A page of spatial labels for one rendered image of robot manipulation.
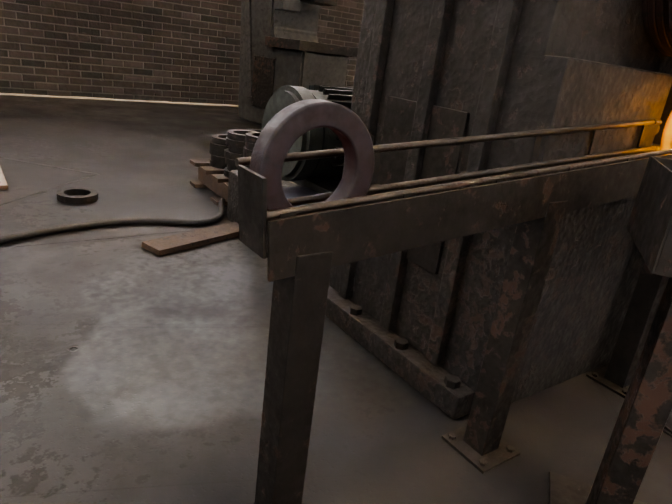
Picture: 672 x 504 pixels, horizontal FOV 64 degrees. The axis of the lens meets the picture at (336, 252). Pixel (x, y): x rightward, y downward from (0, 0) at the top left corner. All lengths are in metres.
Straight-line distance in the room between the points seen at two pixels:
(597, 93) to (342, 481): 0.99
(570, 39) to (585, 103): 0.14
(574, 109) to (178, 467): 1.11
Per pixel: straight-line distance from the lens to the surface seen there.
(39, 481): 1.24
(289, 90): 2.21
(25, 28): 6.71
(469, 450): 1.35
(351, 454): 1.27
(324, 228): 0.73
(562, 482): 1.37
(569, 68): 1.22
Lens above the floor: 0.83
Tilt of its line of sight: 20 degrees down
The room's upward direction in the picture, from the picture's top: 7 degrees clockwise
